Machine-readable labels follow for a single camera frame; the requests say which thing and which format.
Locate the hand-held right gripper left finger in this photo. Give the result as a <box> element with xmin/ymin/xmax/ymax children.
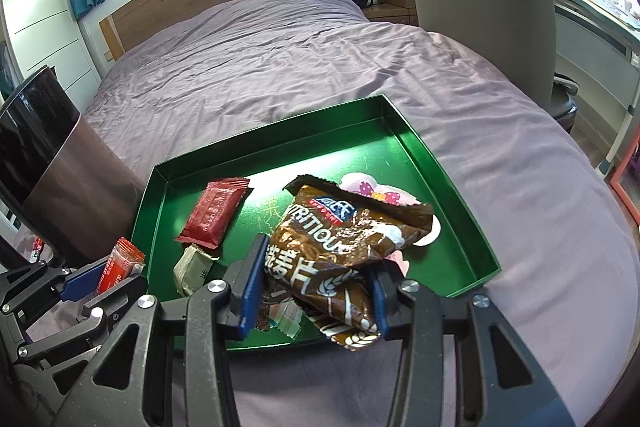
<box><xmin>50</xmin><ymin>233</ymin><xmax>273</xmax><ymax>427</ymax></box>

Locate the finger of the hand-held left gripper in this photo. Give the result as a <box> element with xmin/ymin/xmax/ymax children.
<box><xmin>0</xmin><ymin>259</ymin><xmax>108</xmax><ymax>308</ymax></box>
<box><xmin>15</xmin><ymin>274</ymin><xmax>148</xmax><ymax>363</ymax></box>

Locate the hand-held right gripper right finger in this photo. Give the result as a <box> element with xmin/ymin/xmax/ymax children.
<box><xmin>364</xmin><ymin>264</ymin><xmax>576</xmax><ymax>427</ymax></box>

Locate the small red orange snack packet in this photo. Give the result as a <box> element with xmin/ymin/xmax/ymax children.
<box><xmin>97</xmin><ymin>237</ymin><xmax>146</xmax><ymax>295</ymax></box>

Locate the pink striped snack packet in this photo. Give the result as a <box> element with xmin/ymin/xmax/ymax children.
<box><xmin>257</xmin><ymin>297</ymin><xmax>303</xmax><ymax>339</ymax></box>

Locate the small olive snack packet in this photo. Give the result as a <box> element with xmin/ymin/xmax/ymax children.
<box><xmin>173</xmin><ymin>244</ymin><xmax>221</xmax><ymax>298</ymax></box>

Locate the brown snack bag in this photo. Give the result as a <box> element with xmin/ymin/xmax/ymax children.
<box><xmin>267</xmin><ymin>174</ymin><xmax>435</xmax><ymax>352</ymax></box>

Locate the dark red wafer packet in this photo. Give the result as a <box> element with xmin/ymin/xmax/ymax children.
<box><xmin>176</xmin><ymin>177</ymin><xmax>251</xmax><ymax>253</ymax></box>

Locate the pink cartoon shaped packet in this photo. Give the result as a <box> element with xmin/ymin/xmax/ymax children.
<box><xmin>340</xmin><ymin>172</ymin><xmax>443</xmax><ymax>278</ymax></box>

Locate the green box tray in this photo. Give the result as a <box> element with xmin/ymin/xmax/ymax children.
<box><xmin>131</xmin><ymin>93</ymin><xmax>502</xmax><ymax>352</ymax></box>

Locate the black and brown electric kettle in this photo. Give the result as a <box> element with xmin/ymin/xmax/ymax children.
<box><xmin>0</xmin><ymin>66</ymin><xmax>146</xmax><ymax>268</ymax></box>

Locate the white wardrobe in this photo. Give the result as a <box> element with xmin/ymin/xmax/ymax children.
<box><xmin>0</xmin><ymin>0</ymin><xmax>101</xmax><ymax>108</ymax></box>

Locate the white desk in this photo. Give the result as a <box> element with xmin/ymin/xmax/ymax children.
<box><xmin>550</xmin><ymin>0</ymin><xmax>640</xmax><ymax>188</ymax></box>

